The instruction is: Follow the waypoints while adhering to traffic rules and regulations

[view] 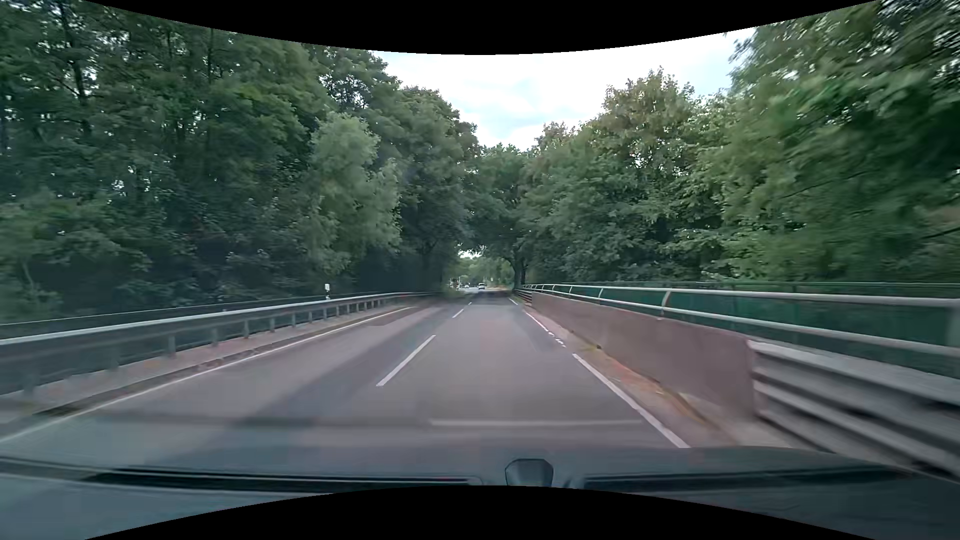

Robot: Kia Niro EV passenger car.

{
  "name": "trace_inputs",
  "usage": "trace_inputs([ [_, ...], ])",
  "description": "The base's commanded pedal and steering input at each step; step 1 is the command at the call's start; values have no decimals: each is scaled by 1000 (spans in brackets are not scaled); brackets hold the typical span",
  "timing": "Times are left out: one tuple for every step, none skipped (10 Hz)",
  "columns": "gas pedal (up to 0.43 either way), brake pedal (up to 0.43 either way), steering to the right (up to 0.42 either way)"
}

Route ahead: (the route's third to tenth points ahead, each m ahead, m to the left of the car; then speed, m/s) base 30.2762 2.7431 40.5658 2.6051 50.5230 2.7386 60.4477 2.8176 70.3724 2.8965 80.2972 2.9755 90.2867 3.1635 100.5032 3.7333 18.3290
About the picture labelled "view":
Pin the grey metal guard rail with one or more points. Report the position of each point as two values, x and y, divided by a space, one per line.
225 324
847 397

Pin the car's own bonnet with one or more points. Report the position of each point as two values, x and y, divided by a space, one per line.
300 502

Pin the green metal railing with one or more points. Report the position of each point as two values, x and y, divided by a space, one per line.
150 311

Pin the narrow paved strip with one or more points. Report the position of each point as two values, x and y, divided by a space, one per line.
150 369

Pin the concrete barrier with green railing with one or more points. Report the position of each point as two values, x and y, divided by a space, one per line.
675 337

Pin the road markings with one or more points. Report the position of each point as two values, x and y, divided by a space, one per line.
405 361

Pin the wood of green trees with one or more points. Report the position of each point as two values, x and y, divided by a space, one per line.
712 187
187 165

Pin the grey asphalt road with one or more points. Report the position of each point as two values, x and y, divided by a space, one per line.
487 360

